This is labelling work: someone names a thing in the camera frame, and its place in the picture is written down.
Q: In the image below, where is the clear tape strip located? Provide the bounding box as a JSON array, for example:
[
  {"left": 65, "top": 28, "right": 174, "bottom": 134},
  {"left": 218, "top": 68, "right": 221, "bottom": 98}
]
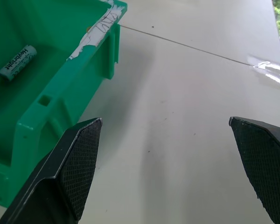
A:
[{"left": 247, "top": 55, "right": 280, "bottom": 88}]

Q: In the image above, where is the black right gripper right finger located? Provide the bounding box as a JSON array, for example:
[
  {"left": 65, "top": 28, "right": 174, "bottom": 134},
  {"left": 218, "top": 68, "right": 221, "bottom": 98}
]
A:
[{"left": 228, "top": 116, "right": 280, "bottom": 224}]

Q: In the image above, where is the green plastic bin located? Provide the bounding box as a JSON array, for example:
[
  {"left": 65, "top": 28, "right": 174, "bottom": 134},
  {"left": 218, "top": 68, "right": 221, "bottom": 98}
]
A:
[{"left": 0, "top": 0, "right": 128, "bottom": 209}]

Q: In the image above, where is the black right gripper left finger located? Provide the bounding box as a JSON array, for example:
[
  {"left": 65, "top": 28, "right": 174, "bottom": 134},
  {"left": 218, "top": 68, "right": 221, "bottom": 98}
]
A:
[{"left": 0, "top": 118, "right": 103, "bottom": 224}]

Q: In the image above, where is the white Heybright battery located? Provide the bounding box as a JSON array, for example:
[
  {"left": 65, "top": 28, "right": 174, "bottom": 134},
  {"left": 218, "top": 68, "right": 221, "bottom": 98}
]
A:
[{"left": 0, "top": 44, "right": 37, "bottom": 84}]

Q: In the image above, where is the torn white paper label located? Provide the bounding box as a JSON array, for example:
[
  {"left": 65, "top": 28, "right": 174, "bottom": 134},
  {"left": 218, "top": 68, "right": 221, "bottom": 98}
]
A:
[{"left": 66, "top": 0, "right": 127, "bottom": 61}]

